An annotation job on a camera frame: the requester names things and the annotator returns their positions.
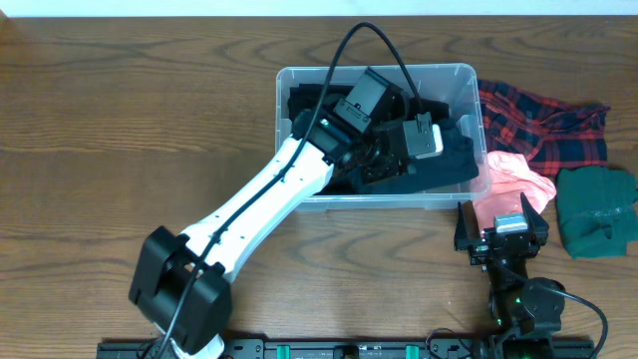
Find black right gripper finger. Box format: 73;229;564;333
520;192;549;244
454;202;471;250

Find pink garment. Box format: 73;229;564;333
473;151;556;230

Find dark navy garment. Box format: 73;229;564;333
348;118;479;194

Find large black garment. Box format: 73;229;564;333
287;84;355;195

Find small black garment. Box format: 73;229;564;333
393;98;450;123

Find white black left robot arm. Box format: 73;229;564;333
129;68;440;358

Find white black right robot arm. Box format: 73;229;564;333
454;194;565;358

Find clear plastic storage container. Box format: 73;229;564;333
274;63;491;211

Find dark green garment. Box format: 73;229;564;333
556;167;637;259

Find red black plaid shirt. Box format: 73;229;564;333
478;80;610;177

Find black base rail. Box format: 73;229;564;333
96;337;597;359

